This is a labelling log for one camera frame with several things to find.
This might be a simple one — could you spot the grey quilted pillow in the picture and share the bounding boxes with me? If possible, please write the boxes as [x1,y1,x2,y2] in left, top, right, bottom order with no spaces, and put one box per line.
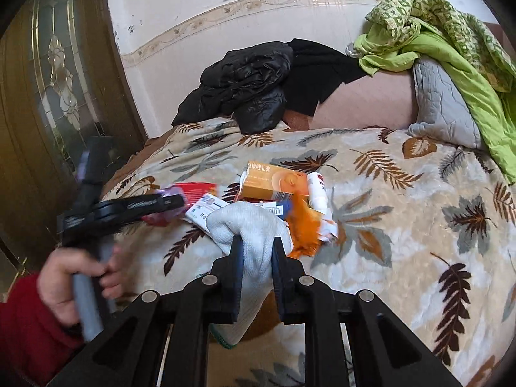
[406,56,489,151]

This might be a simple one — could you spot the red packet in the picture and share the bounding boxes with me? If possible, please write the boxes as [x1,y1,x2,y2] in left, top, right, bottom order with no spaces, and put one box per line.
[173,182,219,207]

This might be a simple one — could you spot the orange plastic bag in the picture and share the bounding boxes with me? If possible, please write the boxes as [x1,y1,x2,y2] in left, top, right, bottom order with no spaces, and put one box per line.
[283,197,340,259]

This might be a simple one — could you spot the leaf print blanket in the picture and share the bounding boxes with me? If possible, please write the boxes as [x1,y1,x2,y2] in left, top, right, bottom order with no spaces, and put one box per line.
[100,116,516,387]

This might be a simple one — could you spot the pink bed sheet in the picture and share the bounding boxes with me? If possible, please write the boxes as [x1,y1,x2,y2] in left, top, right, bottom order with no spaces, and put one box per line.
[281,64,421,133]

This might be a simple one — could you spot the person's left hand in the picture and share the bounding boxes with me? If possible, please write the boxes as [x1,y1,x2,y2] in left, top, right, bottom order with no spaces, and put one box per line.
[39,244,126,328]

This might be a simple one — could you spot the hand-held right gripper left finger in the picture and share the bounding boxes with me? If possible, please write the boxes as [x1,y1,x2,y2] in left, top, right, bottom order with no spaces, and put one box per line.
[46,236,244,387]

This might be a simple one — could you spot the purple red plastic wrapper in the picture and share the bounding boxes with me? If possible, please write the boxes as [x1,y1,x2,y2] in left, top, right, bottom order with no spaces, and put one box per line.
[140,185,188,227]

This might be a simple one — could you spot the blue and white carton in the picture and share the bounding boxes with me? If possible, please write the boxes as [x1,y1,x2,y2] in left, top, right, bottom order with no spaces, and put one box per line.
[184,193,227,231]

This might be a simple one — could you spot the white bottle red label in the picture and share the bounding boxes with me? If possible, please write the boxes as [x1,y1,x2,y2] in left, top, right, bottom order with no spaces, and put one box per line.
[306,172,333,215]

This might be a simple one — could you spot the green patterned quilt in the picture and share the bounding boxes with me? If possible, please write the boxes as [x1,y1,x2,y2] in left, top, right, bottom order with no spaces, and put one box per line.
[353,0,516,185]

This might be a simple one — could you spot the black puffer jacket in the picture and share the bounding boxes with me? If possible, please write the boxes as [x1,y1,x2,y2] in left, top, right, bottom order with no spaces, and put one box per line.
[171,41,295,135]

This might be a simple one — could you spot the person's left forearm red sleeve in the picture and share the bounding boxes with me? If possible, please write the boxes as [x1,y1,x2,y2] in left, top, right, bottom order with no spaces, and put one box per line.
[0,273,86,387]

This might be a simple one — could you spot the white knit glove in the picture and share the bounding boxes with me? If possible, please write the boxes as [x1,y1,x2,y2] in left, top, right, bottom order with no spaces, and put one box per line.
[205,201,295,351]

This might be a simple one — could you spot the orange cardboard box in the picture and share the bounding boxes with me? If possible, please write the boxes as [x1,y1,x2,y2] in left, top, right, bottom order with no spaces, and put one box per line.
[239,160,310,203]

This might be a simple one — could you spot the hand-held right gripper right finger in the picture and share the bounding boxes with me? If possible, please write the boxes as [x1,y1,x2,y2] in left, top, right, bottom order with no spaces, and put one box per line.
[271,237,464,387]

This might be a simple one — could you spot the brown door with glass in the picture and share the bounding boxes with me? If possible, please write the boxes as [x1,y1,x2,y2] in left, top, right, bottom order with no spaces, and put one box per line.
[0,0,149,279]

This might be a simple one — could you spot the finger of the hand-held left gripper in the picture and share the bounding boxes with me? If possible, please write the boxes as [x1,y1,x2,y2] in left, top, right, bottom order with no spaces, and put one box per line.
[117,193,186,211]
[92,209,180,228]

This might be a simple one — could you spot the black cloth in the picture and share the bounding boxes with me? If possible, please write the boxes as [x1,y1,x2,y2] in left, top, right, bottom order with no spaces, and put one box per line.
[282,38,368,117]

